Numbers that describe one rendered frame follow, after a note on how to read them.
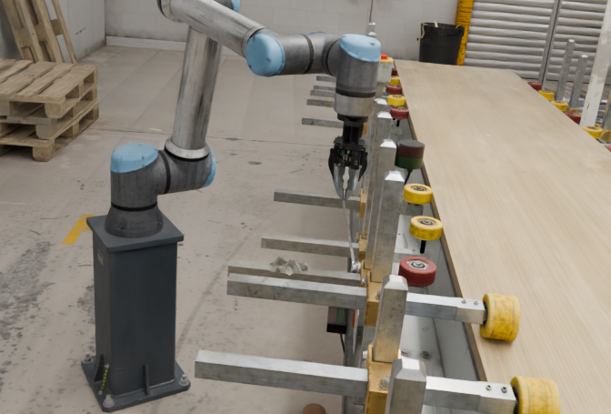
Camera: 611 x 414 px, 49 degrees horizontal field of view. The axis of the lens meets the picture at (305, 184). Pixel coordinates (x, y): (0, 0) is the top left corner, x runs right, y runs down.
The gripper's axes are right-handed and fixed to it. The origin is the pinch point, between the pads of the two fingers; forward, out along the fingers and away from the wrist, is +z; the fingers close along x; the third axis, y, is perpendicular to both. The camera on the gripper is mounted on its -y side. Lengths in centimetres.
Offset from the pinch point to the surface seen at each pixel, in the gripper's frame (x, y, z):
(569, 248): 56, -2, 9
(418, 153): 14.2, 15.2, -16.1
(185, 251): -76, -158, 98
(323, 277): -2.8, 18.0, 13.6
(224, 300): -47, -114, 99
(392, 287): 7, 64, -10
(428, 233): 21.9, -4.5, 9.7
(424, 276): 18.5, 20.4, 9.3
